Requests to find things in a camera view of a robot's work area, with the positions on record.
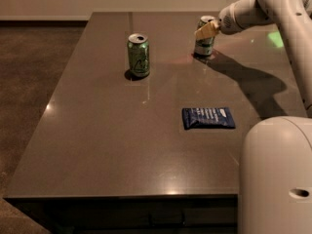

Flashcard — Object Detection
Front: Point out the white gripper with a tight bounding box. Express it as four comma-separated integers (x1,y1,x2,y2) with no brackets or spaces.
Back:
195,0,272,40

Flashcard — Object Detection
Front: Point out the white green 7up can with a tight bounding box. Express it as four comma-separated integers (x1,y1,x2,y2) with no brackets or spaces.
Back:
194,16,215,57

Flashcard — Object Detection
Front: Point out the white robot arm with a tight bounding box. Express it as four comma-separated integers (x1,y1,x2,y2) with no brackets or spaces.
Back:
196,0,312,234

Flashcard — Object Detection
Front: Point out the green soda can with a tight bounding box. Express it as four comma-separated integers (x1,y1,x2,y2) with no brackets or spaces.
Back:
128,33,150,78

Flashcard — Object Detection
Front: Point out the blue snack packet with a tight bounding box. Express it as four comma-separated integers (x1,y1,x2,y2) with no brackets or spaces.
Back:
181,107,236,130

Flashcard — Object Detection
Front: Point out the dark drawer handle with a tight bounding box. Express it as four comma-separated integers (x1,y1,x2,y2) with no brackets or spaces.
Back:
148,212,184,227

